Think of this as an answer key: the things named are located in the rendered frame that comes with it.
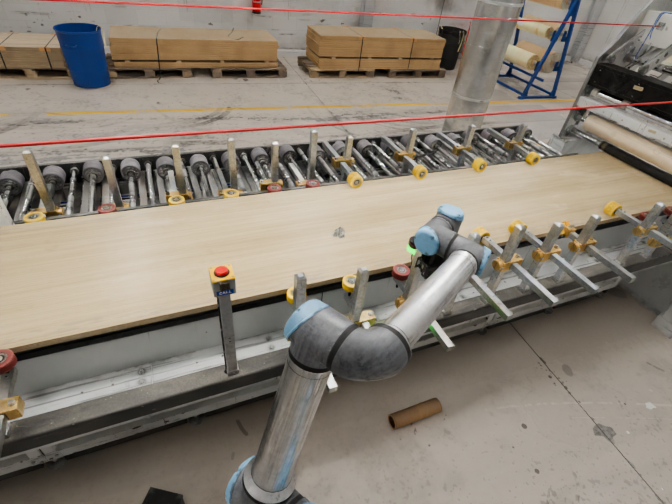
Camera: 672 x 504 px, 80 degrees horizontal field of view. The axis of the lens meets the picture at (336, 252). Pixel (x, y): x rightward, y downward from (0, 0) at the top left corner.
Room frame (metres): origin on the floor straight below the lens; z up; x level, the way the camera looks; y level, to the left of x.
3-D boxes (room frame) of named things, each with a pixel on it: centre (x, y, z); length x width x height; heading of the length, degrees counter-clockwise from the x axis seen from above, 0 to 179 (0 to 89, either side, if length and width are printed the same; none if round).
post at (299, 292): (1.00, 0.11, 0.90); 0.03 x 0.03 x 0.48; 27
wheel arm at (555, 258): (1.57, -1.05, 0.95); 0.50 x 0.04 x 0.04; 27
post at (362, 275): (1.12, -0.11, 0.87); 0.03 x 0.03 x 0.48; 27
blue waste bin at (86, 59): (5.56, 3.69, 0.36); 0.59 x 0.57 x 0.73; 24
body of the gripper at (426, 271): (1.16, -0.36, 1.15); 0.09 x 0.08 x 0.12; 118
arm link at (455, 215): (1.16, -0.37, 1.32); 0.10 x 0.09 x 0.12; 147
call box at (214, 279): (0.88, 0.34, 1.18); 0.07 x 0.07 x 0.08; 27
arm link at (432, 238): (1.06, -0.32, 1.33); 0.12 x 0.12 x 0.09; 57
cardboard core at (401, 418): (1.18, -0.55, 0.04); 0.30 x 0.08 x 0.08; 117
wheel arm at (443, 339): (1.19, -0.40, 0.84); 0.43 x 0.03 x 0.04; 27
